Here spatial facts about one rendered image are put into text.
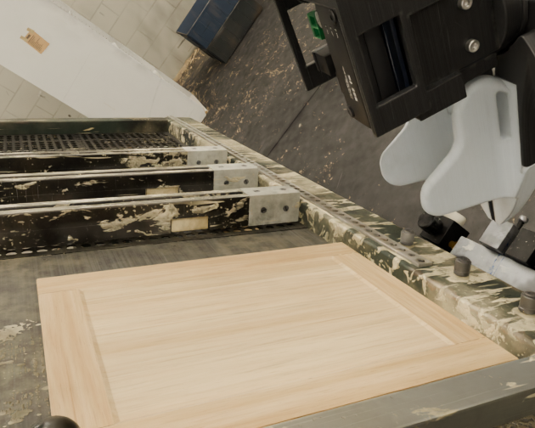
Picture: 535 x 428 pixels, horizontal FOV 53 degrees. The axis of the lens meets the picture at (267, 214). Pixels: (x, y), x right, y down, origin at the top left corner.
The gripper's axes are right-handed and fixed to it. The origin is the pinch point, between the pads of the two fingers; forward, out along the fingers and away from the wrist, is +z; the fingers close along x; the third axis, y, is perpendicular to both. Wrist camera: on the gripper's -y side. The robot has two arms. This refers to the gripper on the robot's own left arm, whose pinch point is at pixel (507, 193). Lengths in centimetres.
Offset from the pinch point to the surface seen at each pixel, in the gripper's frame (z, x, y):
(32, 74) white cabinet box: 53, -413, 86
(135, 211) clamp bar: 29, -79, 28
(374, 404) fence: 31.3, -15.5, 8.6
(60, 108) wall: 116, -552, 104
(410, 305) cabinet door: 45, -37, -6
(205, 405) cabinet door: 26.1, -22.1, 24.6
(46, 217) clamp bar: 21, -77, 42
